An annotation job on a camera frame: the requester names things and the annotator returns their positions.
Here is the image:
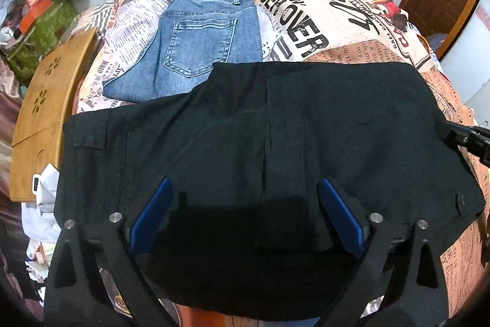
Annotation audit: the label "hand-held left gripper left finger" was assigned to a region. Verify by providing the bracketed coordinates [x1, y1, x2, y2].
[44, 177, 180, 327]

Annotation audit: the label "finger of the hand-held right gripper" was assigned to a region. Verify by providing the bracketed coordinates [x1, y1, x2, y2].
[437, 120, 490, 167]

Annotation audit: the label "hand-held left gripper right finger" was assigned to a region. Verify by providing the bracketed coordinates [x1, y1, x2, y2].
[318, 177, 449, 327]

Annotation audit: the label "black pants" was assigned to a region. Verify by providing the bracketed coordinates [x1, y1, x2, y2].
[55, 61, 486, 322]

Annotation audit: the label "white plastic bag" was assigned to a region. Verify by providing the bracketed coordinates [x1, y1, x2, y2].
[21, 162, 62, 247]

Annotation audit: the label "wooden lap desk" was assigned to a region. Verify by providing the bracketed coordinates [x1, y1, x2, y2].
[11, 29, 98, 203]

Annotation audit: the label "newspaper print bedspread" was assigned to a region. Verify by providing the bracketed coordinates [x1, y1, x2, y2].
[77, 0, 488, 317]

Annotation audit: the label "blue jeans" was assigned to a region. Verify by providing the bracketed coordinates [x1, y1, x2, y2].
[103, 0, 264, 106]

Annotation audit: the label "green patterned laundry basket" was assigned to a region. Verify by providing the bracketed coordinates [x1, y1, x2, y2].
[6, 0, 79, 77]

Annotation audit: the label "orange box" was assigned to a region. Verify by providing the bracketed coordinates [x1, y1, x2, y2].
[19, 0, 52, 32]

